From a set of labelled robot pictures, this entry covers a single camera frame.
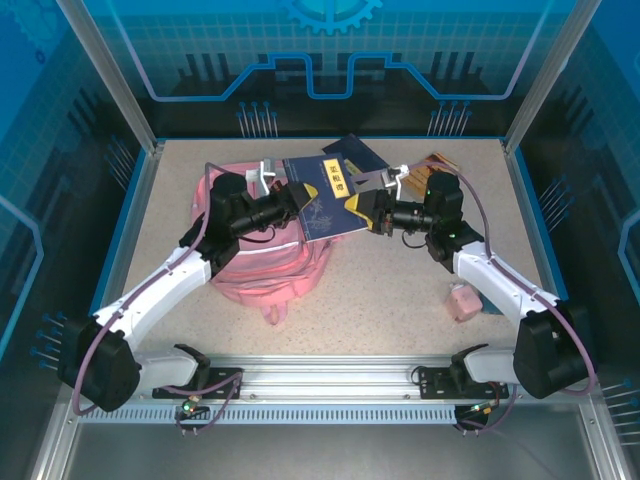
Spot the blue book with yellow label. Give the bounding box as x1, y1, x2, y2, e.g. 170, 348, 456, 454
282, 153, 371, 245

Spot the orange raft cover book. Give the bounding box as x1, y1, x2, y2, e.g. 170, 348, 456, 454
399, 151, 461, 200

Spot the plain dark blue book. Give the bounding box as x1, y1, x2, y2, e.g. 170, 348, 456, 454
321, 132, 392, 177

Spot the pink school backpack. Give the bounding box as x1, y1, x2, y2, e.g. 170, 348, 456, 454
189, 161, 346, 327

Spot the small pink box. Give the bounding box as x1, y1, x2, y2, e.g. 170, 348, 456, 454
446, 283, 484, 324

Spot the grey metal bench panel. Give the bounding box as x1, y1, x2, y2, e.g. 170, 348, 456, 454
62, 422, 601, 480

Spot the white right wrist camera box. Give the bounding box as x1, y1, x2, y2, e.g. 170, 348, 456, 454
378, 163, 412, 192

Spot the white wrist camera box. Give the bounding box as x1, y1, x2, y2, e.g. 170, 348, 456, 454
245, 156, 277, 200
378, 163, 412, 192

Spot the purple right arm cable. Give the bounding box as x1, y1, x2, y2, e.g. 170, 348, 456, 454
407, 160, 599, 437

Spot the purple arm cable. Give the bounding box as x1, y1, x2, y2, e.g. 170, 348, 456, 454
71, 160, 266, 437
407, 160, 599, 437

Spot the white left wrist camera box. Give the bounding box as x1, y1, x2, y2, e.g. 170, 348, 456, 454
245, 156, 277, 200

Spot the aluminium frame post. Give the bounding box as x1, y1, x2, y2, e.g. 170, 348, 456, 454
55, 0, 167, 155
502, 0, 599, 155

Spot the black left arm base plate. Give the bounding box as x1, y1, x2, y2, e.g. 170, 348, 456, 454
152, 367, 245, 401

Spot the aluminium mounting rail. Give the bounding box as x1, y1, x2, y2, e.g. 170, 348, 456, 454
64, 353, 599, 407

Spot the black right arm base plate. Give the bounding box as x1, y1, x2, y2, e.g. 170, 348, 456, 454
418, 366, 510, 400

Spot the slotted grey cable duct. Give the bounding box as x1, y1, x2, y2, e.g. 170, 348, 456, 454
78, 403, 459, 426

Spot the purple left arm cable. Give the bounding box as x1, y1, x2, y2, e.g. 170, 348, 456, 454
71, 160, 266, 437

